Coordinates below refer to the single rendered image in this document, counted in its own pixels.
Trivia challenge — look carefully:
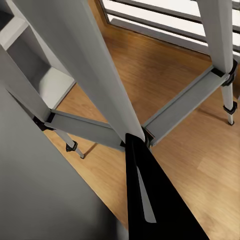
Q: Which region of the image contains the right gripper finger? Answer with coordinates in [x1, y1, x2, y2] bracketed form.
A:
[125, 133, 210, 240]

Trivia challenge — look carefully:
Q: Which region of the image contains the camera tripod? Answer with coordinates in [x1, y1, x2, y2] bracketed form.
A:
[0, 0, 238, 240]

